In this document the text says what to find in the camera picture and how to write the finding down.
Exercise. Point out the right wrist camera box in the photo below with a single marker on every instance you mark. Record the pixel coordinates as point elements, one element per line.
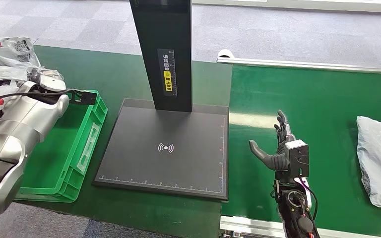
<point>298,157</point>

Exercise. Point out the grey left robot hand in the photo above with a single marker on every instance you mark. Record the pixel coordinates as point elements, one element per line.
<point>44,74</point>

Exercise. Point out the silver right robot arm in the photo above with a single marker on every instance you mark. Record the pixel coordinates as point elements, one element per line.
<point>295,210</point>

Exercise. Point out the green plastic crate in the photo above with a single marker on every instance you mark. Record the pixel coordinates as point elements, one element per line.
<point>55,157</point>

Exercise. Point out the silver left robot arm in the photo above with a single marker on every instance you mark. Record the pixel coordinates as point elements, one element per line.
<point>13,131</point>

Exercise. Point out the black and yellow label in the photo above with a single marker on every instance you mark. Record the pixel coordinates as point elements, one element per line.
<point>167,77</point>

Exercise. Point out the white printed courier bag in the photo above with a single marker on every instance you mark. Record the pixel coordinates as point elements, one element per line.
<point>6,49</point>

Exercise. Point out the black inbound scanning machine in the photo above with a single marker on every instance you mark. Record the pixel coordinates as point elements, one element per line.
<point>164,164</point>

